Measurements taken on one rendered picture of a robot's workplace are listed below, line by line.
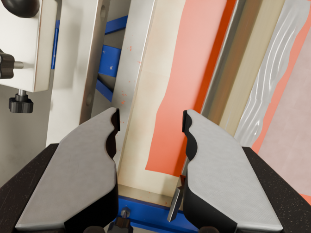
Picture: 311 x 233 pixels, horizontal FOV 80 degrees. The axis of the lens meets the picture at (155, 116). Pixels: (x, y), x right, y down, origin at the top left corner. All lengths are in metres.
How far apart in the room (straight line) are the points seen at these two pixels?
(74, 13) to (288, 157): 0.47
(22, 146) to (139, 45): 1.58
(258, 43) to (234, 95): 0.07
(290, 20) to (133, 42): 0.27
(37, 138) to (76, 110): 1.41
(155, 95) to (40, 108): 1.33
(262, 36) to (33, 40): 0.29
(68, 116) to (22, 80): 0.08
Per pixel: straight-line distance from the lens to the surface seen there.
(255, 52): 0.29
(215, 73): 0.34
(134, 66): 0.34
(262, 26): 0.30
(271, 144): 0.45
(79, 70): 0.31
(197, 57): 0.37
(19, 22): 0.31
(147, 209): 0.42
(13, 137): 1.83
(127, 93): 0.34
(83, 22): 0.31
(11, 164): 1.94
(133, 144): 0.40
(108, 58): 0.42
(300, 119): 0.46
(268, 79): 0.41
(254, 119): 0.41
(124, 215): 0.41
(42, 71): 0.31
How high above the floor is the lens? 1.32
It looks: 76 degrees down
